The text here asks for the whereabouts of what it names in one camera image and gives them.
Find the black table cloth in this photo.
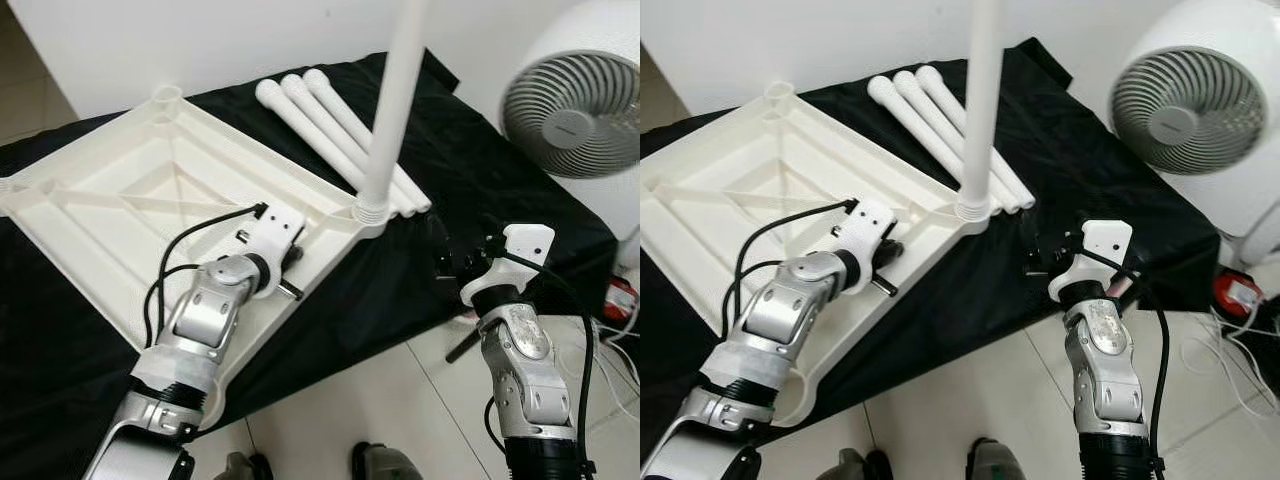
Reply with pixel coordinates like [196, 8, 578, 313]
[640, 38, 1226, 471]
[0, 48, 621, 480]

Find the grey robot right foot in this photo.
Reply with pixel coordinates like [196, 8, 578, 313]
[350, 442, 426, 480]
[965, 438, 1031, 480]

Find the white floor fan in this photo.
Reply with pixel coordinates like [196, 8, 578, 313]
[498, 0, 640, 241]
[1110, 0, 1280, 241]

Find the red object on floor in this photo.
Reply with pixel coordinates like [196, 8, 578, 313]
[1212, 272, 1263, 321]
[605, 278, 640, 319]

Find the grey robot foot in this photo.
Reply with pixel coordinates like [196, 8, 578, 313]
[350, 442, 426, 480]
[820, 448, 886, 480]
[965, 438, 1031, 480]
[215, 450, 271, 480]

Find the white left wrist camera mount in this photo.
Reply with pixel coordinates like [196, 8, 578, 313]
[833, 197, 898, 296]
[238, 204, 307, 299]

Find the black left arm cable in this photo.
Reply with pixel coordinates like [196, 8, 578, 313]
[722, 198, 861, 341]
[143, 203, 269, 349]

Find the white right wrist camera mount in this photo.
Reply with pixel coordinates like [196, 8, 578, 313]
[458, 223, 557, 307]
[1046, 219, 1134, 304]

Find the white floor cable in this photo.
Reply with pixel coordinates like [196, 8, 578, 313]
[585, 310, 640, 421]
[1180, 300, 1280, 421]

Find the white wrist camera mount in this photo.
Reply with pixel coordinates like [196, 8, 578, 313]
[458, 223, 557, 307]
[833, 197, 898, 296]
[1046, 219, 1134, 304]
[238, 204, 307, 299]

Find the white plastic table top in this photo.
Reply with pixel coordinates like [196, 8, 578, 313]
[0, 85, 391, 431]
[640, 82, 994, 431]

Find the white plastic table leg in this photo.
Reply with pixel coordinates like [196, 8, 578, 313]
[355, 0, 431, 223]
[280, 73, 421, 217]
[916, 65, 1037, 209]
[893, 70, 1023, 213]
[255, 80, 401, 219]
[868, 76, 1006, 216]
[955, 0, 1006, 223]
[303, 68, 434, 213]

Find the grey robot left foot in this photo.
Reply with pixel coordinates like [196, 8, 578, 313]
[820, 448, 886, 480]
[215, 450, 271, 480]

